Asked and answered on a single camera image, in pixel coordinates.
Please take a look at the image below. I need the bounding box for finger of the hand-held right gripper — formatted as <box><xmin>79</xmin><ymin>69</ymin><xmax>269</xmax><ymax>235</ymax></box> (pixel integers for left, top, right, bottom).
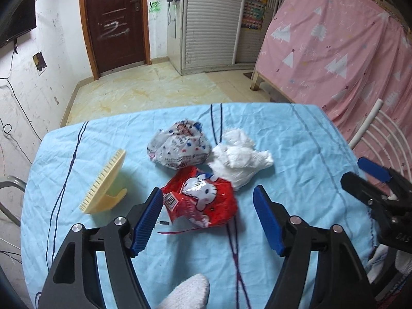
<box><xmin>358</xmin><ymin>157</ymin><xmax>412</xmax><ymax>197</ymax></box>
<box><xmin>341</xmin><ymin>171</ymin><xmax>391</xmax><ymax>210</ymax></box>

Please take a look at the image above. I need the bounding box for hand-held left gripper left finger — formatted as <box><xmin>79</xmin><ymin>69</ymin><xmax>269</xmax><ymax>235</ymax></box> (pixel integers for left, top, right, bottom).
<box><xmin>40</xmin><ymin>187</ymin><xmax>164</xmax><ymax>309</ymax></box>

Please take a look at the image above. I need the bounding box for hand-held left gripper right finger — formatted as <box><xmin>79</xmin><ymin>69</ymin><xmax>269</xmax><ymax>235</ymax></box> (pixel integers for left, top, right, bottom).
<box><xmin>253</xmin><ymin>185</ymin><xmax>375</xmax><ymax>309</ymax></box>

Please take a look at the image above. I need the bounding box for red snack packet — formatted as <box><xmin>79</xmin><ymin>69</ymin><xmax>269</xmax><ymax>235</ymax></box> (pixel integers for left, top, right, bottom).
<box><xmin>160</xmin><ymin>165</ymin><xmax>239</xmax><ymax>229</ymax></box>

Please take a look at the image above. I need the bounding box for person's left hand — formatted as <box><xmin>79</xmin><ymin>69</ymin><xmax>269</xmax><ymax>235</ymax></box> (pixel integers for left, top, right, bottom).
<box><xmin>158</xmin><ymin>273</ymin><xmax>210</xmax><ymax>309</ymax></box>

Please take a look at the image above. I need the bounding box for white printed cloth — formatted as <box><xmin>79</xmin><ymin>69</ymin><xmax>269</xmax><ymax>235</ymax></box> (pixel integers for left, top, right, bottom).
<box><xmin>367</xmin><ymin>245</ymin><xmax>396</xmax><ymax>280</ymax></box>

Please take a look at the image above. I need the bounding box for white metal chair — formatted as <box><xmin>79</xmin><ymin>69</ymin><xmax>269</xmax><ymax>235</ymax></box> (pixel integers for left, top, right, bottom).
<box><xmin>349</xmin><ymin>98</ymin><xmax>412</xmax><ymax>181</ymax></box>

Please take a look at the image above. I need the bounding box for yellow comb brush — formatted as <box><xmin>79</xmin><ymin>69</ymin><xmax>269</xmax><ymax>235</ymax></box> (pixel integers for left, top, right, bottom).
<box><xmin>80</xmin><ymin>149</ymin><xmax>128</xmax><ymax>214</ymax></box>

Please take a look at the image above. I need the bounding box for crumpled white tissue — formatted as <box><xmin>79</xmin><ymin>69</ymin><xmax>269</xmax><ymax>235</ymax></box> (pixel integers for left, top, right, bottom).
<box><xmin>208</xmin><ymin>129</ymin><xmax>275</xmax><ymax>191</ymax></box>

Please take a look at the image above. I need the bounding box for white printed crumpled packet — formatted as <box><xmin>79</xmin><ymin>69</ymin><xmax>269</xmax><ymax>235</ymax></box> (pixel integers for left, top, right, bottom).
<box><xmin>147</xmin><ymin>120</ymin><xmax>212</xmax><ymax>170</ymax></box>

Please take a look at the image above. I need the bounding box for light blue tablecloth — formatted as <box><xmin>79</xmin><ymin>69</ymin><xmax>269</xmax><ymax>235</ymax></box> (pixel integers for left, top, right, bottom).
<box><xmin>20</xmin><ymin>103</ymin><xmax>383</xmax><ymax>309</ymax></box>

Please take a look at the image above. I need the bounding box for pink printed bed curtain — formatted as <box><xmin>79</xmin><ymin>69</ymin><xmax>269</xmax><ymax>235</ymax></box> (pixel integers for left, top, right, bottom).
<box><xmin>254</xmin><ymin>0</ymin><xmax>412</xmax><ymax>187</ymax></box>

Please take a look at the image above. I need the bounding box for grey metal chair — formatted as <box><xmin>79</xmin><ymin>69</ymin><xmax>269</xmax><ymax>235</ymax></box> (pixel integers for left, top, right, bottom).
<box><xmin>0</xmin><ymin>175</ymin><xmax>28</xmax><ymax>229</ymax></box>

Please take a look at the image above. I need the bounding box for white louvred wardrobe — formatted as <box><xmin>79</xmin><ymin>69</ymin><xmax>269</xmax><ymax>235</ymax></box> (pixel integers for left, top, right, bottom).
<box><xmin>167</xmin><ymin>0</ymin><xmax>290</xmax><ymax>76</ymax></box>

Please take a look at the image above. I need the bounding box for dark brown door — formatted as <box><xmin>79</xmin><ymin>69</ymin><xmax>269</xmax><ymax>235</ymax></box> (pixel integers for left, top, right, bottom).
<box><xmin>79</xmin><ymin>0</ymin><xmax>152</xmax><ymax>79</ymax></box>

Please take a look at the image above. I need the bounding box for colourful wall poster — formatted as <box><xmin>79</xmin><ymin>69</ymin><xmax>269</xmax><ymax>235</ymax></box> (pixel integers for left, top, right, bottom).
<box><xmin>242</xmin><ymin>0</ymin><xmax>268</xmax><ymax>32</ymax></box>

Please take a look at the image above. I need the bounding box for black wall television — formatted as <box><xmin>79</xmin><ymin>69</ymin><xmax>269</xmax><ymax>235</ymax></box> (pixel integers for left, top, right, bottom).
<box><xmin>0</xmin><ymin>0</ymin><xmax>37</xmax><ymax>49</ymax></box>

